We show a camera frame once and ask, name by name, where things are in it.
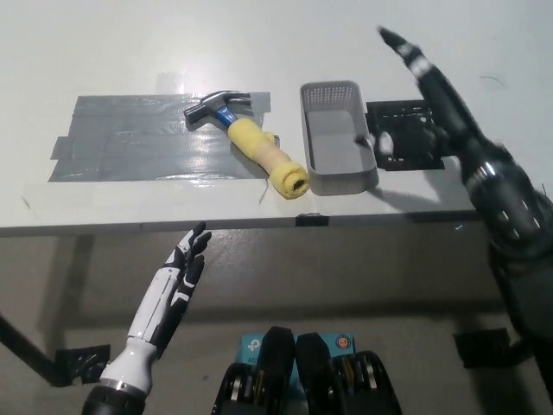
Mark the black floor tape patch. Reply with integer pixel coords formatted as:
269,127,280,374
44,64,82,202
55,344,111,386
452,328,513,369

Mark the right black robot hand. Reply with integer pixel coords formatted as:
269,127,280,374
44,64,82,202
353,25,505,175

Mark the black tape patch on desk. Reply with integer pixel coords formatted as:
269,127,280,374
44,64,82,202
365,99,446,172

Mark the black tape on desk edge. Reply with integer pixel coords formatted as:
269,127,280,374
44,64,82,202
296,212,330,228

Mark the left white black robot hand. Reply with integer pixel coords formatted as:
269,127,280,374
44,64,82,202
127,221,213,362

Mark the hammer with yellow handle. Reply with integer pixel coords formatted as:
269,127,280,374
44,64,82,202
183,89,310,201

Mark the grey duct tape patch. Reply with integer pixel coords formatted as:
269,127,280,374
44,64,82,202
48,90,282,185

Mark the grey perforated plastic basket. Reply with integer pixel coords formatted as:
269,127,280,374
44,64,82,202
299,80,380,195

